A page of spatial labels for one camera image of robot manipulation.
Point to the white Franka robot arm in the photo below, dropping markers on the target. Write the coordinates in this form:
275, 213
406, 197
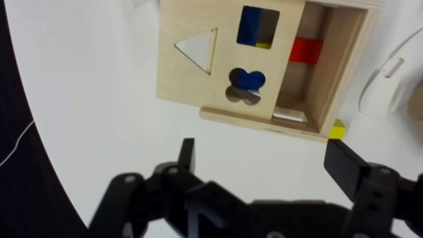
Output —
387, 83

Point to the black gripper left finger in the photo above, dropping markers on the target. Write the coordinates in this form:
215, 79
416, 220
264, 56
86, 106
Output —
132, 198

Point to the yellow block inside box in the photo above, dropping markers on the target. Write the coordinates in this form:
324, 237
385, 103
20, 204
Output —
263, 45

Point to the blue block inside box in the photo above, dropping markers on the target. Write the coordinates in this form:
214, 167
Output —
248, 27

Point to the red block inside box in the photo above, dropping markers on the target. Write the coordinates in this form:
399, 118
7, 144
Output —
307, 49

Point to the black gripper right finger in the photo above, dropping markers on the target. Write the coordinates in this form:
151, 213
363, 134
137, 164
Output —
374, 198

